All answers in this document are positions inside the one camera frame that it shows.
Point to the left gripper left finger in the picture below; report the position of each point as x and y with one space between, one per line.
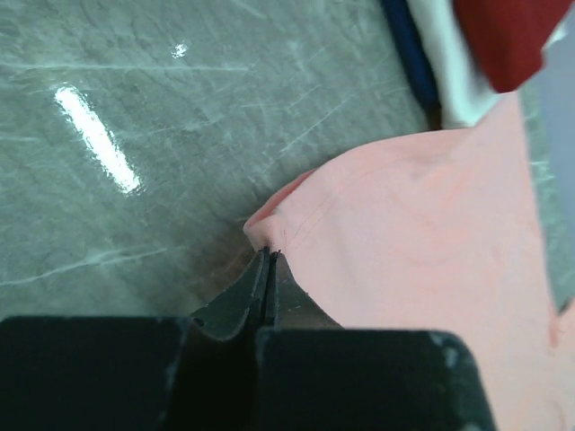
226 316

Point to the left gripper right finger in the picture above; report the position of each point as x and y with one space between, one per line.
290 307

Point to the pink t-shirt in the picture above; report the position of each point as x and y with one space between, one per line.
437 231

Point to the folded white t-shirt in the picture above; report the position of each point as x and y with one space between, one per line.
464 91

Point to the folded blue t-shirt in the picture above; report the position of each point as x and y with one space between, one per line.
414 61

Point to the folded red t-shirt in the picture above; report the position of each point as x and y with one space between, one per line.
507 37

